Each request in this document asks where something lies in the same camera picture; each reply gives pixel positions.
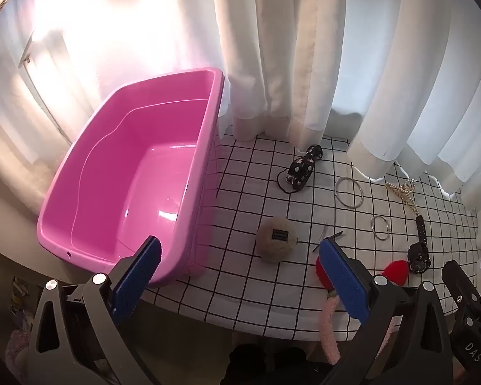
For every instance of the pink fluffy headband red pompoms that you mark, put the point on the pink fluffy headband red pompoms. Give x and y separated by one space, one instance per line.
397 268

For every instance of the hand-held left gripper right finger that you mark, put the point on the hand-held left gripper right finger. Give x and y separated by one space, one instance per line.
342 282

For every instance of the cream thick curtain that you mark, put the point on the cream thick curtain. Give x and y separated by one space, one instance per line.
264 48

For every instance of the black wrist watch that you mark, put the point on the black wrist watch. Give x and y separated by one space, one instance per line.
419 258

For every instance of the large silver bangle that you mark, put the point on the large silver bangle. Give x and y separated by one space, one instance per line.
350 207

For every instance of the small silver bangle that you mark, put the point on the small silver bangle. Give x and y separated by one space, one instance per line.
387 228

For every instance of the sheer white curtain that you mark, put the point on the sheer white curtain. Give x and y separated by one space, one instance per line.
104 28

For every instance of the black hair pin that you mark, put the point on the black hair pin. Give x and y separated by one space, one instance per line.
338 233

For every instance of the pearl hair claw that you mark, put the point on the pearl hair claw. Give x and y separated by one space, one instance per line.
407 196

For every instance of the beige fluffy round pouch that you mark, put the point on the beige fluffy round pouch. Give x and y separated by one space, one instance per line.
274 246

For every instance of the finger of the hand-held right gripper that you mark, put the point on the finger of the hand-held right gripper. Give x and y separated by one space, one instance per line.
463 292

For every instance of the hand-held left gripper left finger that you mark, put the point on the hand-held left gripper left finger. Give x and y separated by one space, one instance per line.
138 272

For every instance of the pink fluffy cloth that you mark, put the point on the pink fluffy cloth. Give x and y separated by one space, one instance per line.
18 347

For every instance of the pink plastic tub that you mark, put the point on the pink plastic tub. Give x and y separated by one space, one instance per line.
144 168

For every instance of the silver hair pin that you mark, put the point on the silver hair pin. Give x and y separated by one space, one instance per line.
324 234

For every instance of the white pleated curtain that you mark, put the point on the white pleated curtain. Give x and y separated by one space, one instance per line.
425 68

